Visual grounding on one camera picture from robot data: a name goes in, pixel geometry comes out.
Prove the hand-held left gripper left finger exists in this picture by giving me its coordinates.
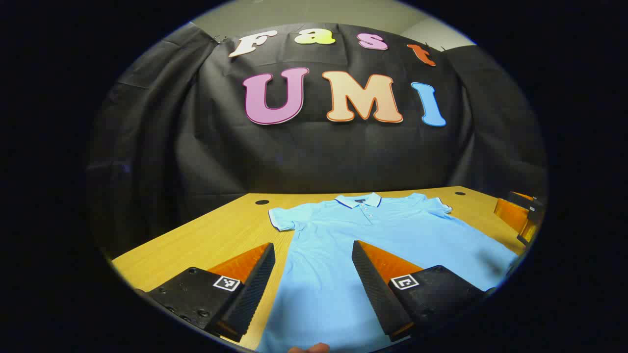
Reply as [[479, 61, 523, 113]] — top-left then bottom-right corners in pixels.
[[146, 242, 276, 343]]

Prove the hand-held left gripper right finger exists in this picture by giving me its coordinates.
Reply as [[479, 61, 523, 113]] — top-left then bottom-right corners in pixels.
[[351, 240, 491, 342]]

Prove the light blue T-shirt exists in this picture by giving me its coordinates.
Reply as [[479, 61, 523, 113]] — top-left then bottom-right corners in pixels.
[[255, 192, 521, 353]]

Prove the black backdrop cloth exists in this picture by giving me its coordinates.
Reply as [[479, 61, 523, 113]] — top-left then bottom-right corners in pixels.
[[84, 22, 548, 255]]

